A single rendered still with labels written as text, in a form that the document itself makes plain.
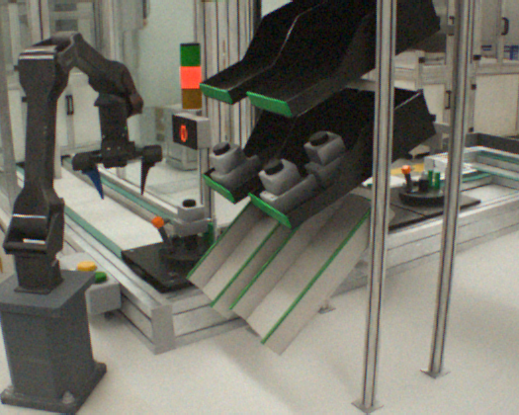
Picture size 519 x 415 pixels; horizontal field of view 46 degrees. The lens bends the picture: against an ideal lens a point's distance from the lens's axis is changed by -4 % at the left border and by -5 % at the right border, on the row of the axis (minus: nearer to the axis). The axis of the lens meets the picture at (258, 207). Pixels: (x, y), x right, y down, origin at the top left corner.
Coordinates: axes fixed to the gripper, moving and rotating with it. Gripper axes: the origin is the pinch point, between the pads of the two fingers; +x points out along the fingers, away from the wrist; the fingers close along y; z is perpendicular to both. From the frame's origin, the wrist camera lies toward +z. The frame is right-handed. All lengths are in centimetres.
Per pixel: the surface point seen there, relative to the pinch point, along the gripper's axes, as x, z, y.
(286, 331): 13, 48, 25
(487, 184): 29, -58, 117
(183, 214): 8.2, 1.9, 12.4
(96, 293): 19.6, 12.0, -7.0
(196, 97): -13.3, -19.9, 18.4
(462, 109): -17, 40, 57
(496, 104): 88, -509, 376
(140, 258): 17.8, 0.0, 2.1
